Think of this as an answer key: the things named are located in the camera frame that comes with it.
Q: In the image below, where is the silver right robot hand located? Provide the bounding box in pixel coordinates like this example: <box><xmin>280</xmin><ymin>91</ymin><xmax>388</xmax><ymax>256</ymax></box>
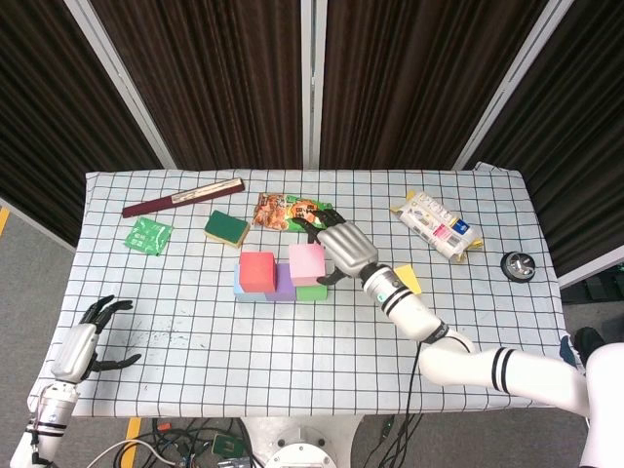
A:
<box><xmin>291</xmin><ymin>209</ymin><xmax>380</xmax><ymax>287</ymax></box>

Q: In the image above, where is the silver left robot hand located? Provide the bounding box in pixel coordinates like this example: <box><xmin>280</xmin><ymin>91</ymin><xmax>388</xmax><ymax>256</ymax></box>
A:
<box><xmin>51</xmin><ymin>294</ymin><xmax>142</xmax><ymax>384</ymax></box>

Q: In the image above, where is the pink foam cube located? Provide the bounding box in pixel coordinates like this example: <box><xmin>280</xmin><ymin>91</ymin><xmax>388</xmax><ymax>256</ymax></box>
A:
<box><xmin>288</xmin><ymin>243</ymin><xmax>327</xmax><ymax>288</ymax></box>

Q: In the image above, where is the yellow foam cube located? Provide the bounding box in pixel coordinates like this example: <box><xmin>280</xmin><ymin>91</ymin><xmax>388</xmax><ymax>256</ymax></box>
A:
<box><xmin>393</xmin><ymin>264</ymin><xmax>423</xmax><ymax>296</ymax></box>

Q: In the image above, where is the purple foam cube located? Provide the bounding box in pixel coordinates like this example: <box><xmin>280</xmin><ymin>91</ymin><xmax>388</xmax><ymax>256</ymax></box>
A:
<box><xmin>265</xmin><ymin>262</ymin><xmax>297</xmax><ymax>301</ymax></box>

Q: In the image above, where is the red foam cube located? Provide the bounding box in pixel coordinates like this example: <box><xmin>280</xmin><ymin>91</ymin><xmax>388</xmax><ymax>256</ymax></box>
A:
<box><xmin>238</xmin><ymin>252</ymin><xmax>278</xmax><ymax>293</ymax></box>

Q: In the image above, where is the light blue foam cube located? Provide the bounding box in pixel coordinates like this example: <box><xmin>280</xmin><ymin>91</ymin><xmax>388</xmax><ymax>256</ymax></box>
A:
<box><xmin>233</xmin><ymin>262</ymin><xmax>267</xmax><ymax>302</ymax></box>

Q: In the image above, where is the orange green snack bag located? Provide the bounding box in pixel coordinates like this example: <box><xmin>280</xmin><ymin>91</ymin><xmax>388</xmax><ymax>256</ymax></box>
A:
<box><xmin>252</xmin><ymin>192</ymin><xmax>336</xmax><ymax>236</ymax></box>

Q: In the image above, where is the white plastic noodle package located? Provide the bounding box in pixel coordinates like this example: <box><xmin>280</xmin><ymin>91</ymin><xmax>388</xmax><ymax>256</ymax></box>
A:
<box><xmin>389</xmin><ymin>189</ymin><xmax>485</xmax><ymax>265</ymax></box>

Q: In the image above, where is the green and yellow sponge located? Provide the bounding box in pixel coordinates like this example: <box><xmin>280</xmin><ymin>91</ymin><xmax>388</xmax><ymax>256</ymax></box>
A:
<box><xmin>203</xmin><ymin>210</ymin><xmax>252</xmax><ymax>250</ymax></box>

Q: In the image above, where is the green sachet packet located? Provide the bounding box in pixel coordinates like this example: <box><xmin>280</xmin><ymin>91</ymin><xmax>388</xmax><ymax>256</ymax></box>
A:
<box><xmin>124</xmin><ymin>216</ymin><xmax>175</xmax><ymax>257</ymax></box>

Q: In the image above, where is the dark red folded fan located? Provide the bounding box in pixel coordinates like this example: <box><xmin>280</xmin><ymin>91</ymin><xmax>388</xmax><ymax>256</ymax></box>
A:
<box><xmin>121</xmin><ymin>177</ymin><xmax>246</xmax><ymax>219</ymax></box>

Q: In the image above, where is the dark brown curtain panel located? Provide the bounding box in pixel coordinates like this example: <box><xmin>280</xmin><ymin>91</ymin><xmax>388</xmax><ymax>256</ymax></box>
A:
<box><xmin>90</xmin><ymin>0</ymin><xmax>313</xmax><ymax>171</ymax></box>
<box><xmin>0</xmin><ymin>0</ymin><xmax>165</xmax><ymax>248</ymax></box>
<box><xmin>319</xmin><ymin>0</ymin><xmax>550</xmax><ymax>171</ymax></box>
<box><xmin>467</xmin><ymin>0</ymin><xmax>624</xmax><ymax>277</ymax></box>

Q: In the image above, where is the green circuit board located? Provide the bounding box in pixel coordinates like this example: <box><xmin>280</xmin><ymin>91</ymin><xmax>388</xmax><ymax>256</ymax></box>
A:
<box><xmin>212</xmin><ymin>432</ymin><xmax>245</xmax><ymax>457</ymax></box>

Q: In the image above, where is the black bulky floor object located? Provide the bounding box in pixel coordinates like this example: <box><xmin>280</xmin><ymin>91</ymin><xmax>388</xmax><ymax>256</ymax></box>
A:
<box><xmin>572</xmin><ymin>327</ymin><xmax>605</xmax><ymax>355</ymax></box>

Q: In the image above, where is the white floor cable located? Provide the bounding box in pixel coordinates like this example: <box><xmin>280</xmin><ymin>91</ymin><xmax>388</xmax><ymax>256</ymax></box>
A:
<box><xmin>90</xmin><ymin>438</ymin><xmax>176</xmax><ymax>468</ymax></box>

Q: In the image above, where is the white partition base rail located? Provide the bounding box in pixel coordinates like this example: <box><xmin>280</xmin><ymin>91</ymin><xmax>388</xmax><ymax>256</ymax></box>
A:
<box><xmin>558</xmin><ymin>243</ymin><xmax>624</xmax><ymax>290</ymax></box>
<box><xmin>0</xmin><ymin>196</ymin><xmax>77</xmax><ymax>254</ymax></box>

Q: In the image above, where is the black floor cable bundle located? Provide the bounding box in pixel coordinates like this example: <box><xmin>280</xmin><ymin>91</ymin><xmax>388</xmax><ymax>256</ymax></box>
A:
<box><xmin>140</xmin><ymin>416</ymin><xmax>259</xmax><ymax>468</ymax></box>

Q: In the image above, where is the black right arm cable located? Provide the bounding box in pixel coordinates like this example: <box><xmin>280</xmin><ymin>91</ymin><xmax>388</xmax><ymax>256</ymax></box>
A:
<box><xmin>403</xmin><ymin>340</ymin><xmax>424</xmax><ymax>443</ymax></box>

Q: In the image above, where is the white partition post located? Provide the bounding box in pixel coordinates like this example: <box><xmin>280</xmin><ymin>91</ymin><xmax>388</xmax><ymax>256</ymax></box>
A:
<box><xmin>62</xmin><ymin>0</ymin><xmax>176</xmax><ymax>170</ymax></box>
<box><xmin>452</xmin><ymin>0</ymin><xmax>576</xmax><ymax>170</ymax></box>
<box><xmin>299</xmin><ymin>0</ymin><xmax>328</xmax><ymax>171</ymax></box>

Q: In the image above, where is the cable with green clip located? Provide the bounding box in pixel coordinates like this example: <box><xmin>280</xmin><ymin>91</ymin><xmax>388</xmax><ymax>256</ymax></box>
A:
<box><xmin>372</xmin><ymin>413</ymin><xmax>428</xmax><ymax>468</ymax></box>

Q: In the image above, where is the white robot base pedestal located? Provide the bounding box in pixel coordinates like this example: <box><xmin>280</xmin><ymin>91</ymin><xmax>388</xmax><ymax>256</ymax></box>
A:
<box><xmin>241</xmin><ymin>416</ymin><xmax>365</xmax><ymax>468</ymax></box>

